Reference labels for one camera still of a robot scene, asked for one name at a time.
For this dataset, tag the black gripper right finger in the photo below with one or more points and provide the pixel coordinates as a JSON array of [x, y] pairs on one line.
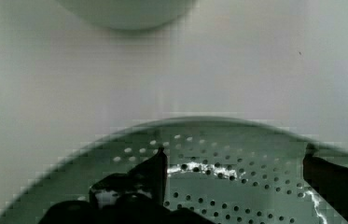
[[329, 180]]

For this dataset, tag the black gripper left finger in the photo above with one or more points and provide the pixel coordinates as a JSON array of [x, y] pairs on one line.
[[135, 197]]

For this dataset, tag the green plastic strainer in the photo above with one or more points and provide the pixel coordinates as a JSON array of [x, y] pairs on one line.
[[226, 170]]

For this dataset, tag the green plastic cup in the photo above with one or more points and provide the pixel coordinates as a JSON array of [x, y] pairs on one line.
[[128, 15]]

